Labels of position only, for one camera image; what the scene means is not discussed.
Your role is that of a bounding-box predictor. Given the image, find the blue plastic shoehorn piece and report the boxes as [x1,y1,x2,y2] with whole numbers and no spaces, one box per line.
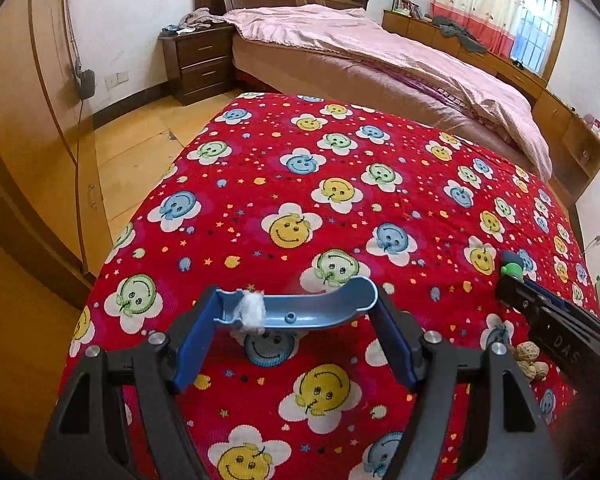
[216,276,378,330]

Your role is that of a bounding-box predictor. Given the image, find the green capped small bottle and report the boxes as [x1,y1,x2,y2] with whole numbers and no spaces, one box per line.
[500,250,524,281]

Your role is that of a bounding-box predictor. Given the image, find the white crumpled paper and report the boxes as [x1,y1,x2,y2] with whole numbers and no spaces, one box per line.
[234,290,266,335]

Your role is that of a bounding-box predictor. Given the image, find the long wooden cabinet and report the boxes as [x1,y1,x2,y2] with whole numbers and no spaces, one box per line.
[381,10,600,205]

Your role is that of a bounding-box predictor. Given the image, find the red floral blanket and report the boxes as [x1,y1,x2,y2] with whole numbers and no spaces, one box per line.
[67,93,598,479]

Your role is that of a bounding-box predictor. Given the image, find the wooden wardrobe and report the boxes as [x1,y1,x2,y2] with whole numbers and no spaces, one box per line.
[0,0,111,308]

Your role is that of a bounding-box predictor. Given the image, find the window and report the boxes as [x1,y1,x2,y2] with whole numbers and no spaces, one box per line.
[509,0,569,82]

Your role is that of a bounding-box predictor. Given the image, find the dark clothes pile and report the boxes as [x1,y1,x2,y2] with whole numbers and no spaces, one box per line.
[431,15,488,53]

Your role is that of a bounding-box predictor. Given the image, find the black charger on wardrobe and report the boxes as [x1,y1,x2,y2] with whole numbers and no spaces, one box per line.
[76,70,96,101]

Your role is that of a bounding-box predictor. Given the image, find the dark wooden nightstand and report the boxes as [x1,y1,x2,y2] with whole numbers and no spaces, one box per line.
[159,24,235,105]

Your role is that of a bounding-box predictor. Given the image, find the pink duvet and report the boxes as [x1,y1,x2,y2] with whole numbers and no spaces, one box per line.
[224,4,553,181]

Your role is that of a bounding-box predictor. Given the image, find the wooden bed frame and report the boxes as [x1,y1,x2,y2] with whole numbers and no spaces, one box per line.
[194,0,553,180]

